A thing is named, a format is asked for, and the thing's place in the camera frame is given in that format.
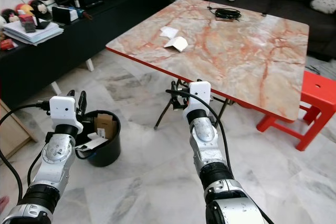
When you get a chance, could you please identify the black round rubbish bin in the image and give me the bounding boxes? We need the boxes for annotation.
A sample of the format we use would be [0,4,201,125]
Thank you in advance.
[75,110,122,168]

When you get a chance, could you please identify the brown cardboard piece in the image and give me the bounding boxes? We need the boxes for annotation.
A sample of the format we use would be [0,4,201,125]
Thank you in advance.
[93,114,117,138]

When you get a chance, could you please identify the white printed paper packaging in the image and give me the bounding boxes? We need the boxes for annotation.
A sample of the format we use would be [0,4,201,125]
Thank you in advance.
[75,134,109,154]

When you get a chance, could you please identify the long black TV cabinet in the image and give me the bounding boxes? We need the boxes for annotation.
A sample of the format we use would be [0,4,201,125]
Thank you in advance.
[0,0,173,108]

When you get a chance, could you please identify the marble table with red rim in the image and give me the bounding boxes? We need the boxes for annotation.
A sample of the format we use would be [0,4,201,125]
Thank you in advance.
[106,0,310,110]

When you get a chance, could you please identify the stack of white papers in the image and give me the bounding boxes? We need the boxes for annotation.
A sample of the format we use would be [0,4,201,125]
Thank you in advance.
[17,20,65,45]

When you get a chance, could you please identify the light wooden cabinet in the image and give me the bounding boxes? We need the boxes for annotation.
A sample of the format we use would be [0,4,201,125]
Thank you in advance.
[0,108,35,159]

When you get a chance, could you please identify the black box with white cards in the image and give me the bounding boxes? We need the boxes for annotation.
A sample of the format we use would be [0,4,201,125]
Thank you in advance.
[52,6,79,24]

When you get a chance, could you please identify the red snack packet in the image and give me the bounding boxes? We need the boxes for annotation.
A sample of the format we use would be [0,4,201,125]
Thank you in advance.
[0,38,15,51]

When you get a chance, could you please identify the small red box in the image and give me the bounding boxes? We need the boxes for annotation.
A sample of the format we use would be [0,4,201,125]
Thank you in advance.
[20,14,36,33]

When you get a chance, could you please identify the flat black remote control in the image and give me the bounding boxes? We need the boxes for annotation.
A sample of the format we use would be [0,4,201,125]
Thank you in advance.
[84,0,106,9]

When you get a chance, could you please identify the black mouse figurine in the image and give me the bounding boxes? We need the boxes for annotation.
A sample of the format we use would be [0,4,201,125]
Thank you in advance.
[30,0,53,23]

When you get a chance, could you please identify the yellow round figurine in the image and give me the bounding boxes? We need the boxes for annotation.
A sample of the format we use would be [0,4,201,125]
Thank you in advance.
[17,4,34,17]

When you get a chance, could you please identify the mouse figurine with red bow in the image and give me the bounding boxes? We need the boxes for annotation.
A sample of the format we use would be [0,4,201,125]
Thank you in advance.
[1,9,19,24]

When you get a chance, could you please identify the red plastic stool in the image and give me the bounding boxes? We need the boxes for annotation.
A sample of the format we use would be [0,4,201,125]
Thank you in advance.
[256,70,336,152]

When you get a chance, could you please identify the person bare foot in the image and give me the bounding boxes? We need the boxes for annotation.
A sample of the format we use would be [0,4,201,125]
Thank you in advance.
[0,196,11,215]

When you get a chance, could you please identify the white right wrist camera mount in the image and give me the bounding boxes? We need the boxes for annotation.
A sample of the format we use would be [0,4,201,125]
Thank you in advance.
[183,81,212,123]

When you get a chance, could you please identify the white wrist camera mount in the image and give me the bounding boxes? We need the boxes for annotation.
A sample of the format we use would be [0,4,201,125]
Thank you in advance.
[183,81,212,123]
[49,95,83,135]

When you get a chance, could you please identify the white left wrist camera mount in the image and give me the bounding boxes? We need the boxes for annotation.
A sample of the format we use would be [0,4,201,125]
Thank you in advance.
[49,95,83,135]

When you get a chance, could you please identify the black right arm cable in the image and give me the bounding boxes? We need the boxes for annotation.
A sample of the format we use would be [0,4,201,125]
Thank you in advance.
[165,89,232,168]

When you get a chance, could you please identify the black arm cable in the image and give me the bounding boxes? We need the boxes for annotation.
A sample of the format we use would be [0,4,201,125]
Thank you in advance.
[165,89,232,168]
[0,102,53,206]

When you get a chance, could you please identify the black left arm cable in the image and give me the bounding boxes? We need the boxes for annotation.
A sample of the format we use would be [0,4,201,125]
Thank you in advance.
[0,102,53,206]

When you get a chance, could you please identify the black coiled cable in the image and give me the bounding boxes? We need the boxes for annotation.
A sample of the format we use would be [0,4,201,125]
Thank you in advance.
[207,5,242,22]

